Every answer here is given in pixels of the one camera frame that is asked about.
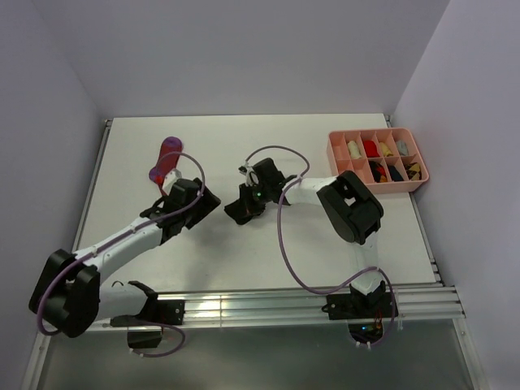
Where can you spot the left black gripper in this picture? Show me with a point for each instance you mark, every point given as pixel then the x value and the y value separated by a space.
pixel 205 205

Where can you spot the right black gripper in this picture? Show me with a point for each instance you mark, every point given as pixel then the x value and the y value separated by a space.
pixel 244 191

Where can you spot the pale yellow sock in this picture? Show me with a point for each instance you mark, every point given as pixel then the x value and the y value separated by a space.
pixel 354 150

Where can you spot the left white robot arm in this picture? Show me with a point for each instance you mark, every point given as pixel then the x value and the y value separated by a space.
pixel 69 294

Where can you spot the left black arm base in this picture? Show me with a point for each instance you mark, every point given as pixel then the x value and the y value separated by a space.
pixel 148 329

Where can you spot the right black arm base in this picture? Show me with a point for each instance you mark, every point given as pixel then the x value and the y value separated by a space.
pixel 373 308

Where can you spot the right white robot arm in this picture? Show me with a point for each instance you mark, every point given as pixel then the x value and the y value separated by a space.
pixel 353 211

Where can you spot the maroon purple orange sock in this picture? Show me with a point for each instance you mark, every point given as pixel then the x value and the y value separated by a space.
pixel 168 158

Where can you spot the red rolled sock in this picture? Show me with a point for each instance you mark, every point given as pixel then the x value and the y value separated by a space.
pixel 371 149

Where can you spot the black orange rolled sock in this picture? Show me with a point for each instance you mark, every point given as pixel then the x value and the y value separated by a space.
pixel 378 172

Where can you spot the pink divided organizer box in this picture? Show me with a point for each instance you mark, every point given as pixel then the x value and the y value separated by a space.
pixel 340 160

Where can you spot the yellow rolled sock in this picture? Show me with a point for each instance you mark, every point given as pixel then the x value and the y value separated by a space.
pixel 386 152

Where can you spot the navy rolled sock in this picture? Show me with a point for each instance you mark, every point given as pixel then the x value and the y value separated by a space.
pixel 396 173

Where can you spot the grey rolled sock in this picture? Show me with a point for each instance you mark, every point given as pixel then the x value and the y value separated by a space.
pixel 402 148

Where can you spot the argyle rolled sock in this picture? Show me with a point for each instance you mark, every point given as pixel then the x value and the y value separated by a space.
pixel 414 171

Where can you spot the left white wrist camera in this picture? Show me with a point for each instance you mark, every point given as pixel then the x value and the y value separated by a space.
pixel 165 182

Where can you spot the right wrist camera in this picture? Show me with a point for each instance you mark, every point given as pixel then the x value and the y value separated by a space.
pixel 248 172

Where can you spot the aluminium frame rail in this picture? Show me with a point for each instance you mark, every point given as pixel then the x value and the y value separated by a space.
pixel 298 307

